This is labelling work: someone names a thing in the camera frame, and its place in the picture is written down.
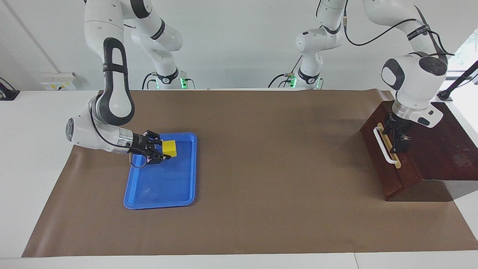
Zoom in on blue plastic tray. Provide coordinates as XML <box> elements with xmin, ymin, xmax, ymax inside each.
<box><xmin>123</xmin><ymin>132</ymin><xmax>197</xmax><ymax>210</ymax></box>

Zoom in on black clamp mount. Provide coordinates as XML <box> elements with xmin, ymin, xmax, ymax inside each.
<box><xmin>0</xmin><ymin>77</ymin><xmax>20</xmax><ymax>101</ymax></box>

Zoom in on black left base cable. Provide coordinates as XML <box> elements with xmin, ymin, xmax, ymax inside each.
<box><xmin>268</xmin><ymin>56</ymin><xmax>302</xmax><ymax>89</ymax></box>

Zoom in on dark wooden drawer cabinet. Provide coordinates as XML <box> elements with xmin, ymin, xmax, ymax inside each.
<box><xmin>382</xmin><ymin>101</ymin><xmax>478</xmax><ymax>202</ymax></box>

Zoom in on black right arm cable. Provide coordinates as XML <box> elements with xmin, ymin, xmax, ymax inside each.
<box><xmin>89</xmin><ymin>105</ymin><xmax>150</xmax><ymax>169</ymax></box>

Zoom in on black right base cable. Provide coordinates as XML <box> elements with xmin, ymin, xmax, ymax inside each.
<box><xmin>141</xmin><ymin>72</ymin><xmax>157</xmax><ymax>90</ymax></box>

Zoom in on black camera stand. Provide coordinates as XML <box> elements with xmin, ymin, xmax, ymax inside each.
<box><xmin>435</xmin><ymin>60</ymin><xmax>478</xmax><ymax>102</ymax></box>

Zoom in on bright window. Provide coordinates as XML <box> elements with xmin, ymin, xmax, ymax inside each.
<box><xmin>444</xmin><ymin>29</ymin><xmax>478</xmax><ymax>81</ymax></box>

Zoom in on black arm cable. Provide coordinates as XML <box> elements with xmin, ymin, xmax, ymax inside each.
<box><xmin>343</xmin><ymin>7</ymin><xmax>455</xmax><ymax>57</ymax></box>
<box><xmin>89</xmin><ymin>105</ymin><xmax>150</xmax><ymax>169</ymax></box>

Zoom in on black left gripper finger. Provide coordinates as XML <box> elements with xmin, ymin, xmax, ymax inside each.
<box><xmin>394</xmin><ymin>129</ymin><xmax>411</xmax><ymax>154</ymax></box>
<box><xmin>382</xmin><ymin>118</ymin><xmax>397</xmax><ymax>137</ymax></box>

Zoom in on black base cable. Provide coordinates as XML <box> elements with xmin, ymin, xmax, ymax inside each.
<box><xmin>268</xmin><ymin>56</ymin><xmax>302</xmax><ymax>89</ymax></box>
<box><xmin>141</xmin><ymin>72</ymin><xmax>157</xmax><ymax>90</ymax></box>

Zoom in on wooden drawer with white handle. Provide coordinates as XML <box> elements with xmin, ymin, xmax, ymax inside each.
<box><xmin>360</xmin><ymin>102</ymin><xmax>423</xmax><ymax>198</ymax></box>

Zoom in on brown paper table mat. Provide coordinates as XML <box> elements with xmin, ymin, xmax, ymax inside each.
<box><xmin>21</xmin><ymin>89</ymin><xmax>478</xmax><ymax>258</ymax></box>

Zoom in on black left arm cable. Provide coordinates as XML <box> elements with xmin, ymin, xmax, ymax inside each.
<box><xmin>343</xmin><ymin>7</ymin><xmax>455</xmax><ymax>57</ymax></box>

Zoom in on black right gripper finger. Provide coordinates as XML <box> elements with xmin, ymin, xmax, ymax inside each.
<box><xmin>145</xmin><ymin>129</ymin><xmax>163</xmax><ymax>145</ymax></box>
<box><xmin>146</xmin><ymin>151</ymin><xmax>171</xmax><ymax>165</ymax></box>

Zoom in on white wall socket box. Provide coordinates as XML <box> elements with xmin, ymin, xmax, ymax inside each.
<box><xmin>40</xmin><ymin>72</ymin><xmax>77</xmax><ymax>91</ymax></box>

